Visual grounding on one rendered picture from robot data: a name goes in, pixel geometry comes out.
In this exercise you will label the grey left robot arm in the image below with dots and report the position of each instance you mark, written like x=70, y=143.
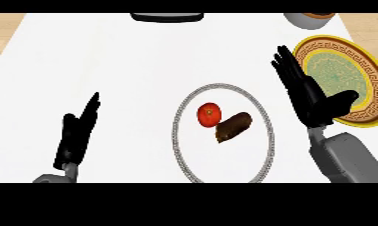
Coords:
x=62, y=174

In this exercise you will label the yellow patterned plate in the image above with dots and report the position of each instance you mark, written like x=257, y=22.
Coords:
x=340, y=70

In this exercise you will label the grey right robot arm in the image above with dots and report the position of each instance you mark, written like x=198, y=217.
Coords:
x=343, y=158

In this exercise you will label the white oval placemat grey rim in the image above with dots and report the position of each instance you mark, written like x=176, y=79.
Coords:
x=222, y=156

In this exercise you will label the red tomato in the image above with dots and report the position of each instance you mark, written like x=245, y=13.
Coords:
x=208, y=114

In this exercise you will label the grey bowl brown inside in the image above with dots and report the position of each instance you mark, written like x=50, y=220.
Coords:
x=309, y=20

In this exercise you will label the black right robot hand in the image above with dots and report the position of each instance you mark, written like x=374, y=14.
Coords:
x=307, y=98

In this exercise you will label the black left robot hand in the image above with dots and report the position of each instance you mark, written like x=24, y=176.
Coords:
x=74, y=140

